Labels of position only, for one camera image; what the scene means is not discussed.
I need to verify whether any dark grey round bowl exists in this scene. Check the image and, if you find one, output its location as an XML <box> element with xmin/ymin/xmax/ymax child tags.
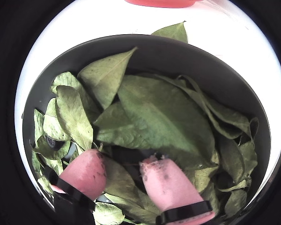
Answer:
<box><xmin>22</xmin><ymin>34</ymin><xmax>272</xmax><ymax>225</ymax></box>

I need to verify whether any pink-tipped gripper finger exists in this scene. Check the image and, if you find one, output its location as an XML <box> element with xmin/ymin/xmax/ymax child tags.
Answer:
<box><xmin>50</xmin><ymin>149</ymin><xmax>108</xmax><ymax>211</ymax></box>
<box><xmin>139</xmin><ymin>154</ymin><xmax>214</xmax><ymax>225</ymax></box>

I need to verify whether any red collapsible silicone cup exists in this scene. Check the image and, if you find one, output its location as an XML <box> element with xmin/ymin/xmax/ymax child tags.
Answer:
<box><xmin>124</xmin><ymin>0</ymin><xmax>206</xmax><ymax>9</ymax></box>

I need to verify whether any loose green leaf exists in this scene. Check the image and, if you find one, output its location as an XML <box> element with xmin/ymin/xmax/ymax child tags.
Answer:
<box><xmin>151</xmin><ymin>21</ymin><xmax>189</xmax><ymax>44</ymax></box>

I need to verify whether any large green leaf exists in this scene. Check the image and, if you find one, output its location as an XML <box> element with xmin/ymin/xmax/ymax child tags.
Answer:
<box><xmin>117</xmin><ymin>75</ymin><xmax>216</xmax><ymax>170</ymax></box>

